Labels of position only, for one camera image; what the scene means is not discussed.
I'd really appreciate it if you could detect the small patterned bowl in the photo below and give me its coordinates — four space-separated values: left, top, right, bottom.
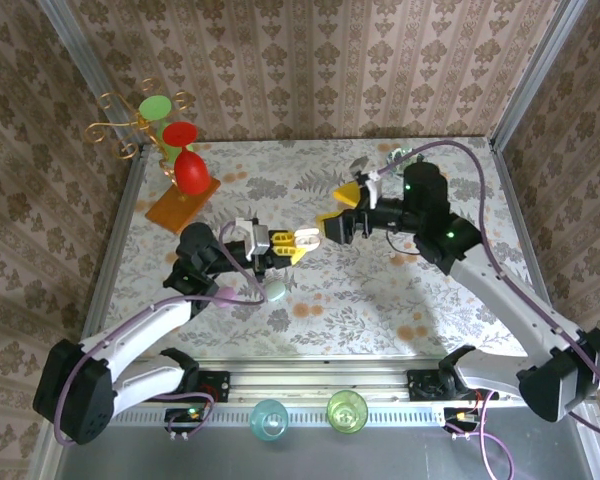
385 145 424 164

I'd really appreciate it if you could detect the red plastic wine glass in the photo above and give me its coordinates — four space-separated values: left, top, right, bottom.
160 121 210 196

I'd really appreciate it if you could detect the green plastic wine glass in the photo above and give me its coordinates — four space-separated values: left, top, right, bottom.
138 95 197 164

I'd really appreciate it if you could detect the small black circuit board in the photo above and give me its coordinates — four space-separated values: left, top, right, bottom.
164 405 206 442
443 407 481 441

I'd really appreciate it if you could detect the perforated metal strip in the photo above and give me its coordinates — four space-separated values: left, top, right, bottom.
114 407 449 427

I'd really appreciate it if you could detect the teal transparent cup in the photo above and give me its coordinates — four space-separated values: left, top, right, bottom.
249 398 290 442

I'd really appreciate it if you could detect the green transparent cup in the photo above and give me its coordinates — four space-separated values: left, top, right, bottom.
326 388 370 435

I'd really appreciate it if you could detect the gold wire glass rack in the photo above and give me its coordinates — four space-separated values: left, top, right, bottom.
83 77 222 236

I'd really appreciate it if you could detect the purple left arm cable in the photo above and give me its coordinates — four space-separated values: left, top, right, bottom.
53 222 270 446

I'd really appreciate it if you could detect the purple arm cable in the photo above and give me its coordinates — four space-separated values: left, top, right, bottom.
53 222 270 446
377 139 600 480

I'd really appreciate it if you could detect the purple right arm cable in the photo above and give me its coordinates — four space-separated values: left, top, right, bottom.
377 139 600 480

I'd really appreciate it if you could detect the aluminium table edge rail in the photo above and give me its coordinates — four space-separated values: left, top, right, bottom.
79 144 149 346
489 139 551 311

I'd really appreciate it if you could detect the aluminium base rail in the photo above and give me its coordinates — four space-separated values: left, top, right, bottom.
104 357 526 407

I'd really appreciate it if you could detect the aluminium frame post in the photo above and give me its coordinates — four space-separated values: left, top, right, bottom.
488 0 589 151
34 0 149 159

